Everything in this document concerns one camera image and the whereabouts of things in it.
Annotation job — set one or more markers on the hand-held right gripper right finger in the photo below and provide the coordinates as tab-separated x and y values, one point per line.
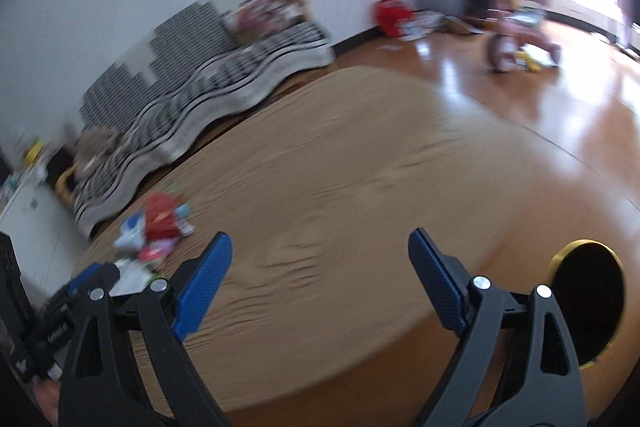
437	279

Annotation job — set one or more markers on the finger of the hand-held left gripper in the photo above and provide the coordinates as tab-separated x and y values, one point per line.
87	274

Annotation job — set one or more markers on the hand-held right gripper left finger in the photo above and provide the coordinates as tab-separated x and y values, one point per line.
202	279

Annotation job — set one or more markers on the white paper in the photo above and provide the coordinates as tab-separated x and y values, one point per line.
131	278

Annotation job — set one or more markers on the pink snack packet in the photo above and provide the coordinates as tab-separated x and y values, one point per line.
156	252

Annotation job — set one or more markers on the blue white plastic wrapper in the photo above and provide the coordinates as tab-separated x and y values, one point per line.
131	233

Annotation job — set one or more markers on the small teal packet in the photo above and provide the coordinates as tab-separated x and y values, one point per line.
185	219

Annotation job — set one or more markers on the black gold-rimmed trash bin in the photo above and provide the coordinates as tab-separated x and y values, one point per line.
590	297

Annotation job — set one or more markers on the person's left hand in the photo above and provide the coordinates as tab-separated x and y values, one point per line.
49	402

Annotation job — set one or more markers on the yellow round container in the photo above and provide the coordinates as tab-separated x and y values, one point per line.
33	153

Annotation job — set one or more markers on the beige knitted cloth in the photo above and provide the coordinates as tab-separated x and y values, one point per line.
97	149

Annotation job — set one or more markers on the yellow toy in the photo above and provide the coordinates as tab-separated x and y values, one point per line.
530	61

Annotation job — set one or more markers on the pile of paper leaflets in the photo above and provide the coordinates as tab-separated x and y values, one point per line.
420	27

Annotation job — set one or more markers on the cardboard piece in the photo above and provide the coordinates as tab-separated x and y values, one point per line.
460	26

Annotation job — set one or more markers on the pink tricycle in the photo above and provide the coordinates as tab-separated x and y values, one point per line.
520	32

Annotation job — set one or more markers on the red plastic bag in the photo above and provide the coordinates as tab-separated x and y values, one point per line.
392	18

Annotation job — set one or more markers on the pink cartoon cushion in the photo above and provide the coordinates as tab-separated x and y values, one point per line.
265	17

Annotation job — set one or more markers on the wooden frame sofa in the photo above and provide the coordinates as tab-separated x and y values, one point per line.
65	187

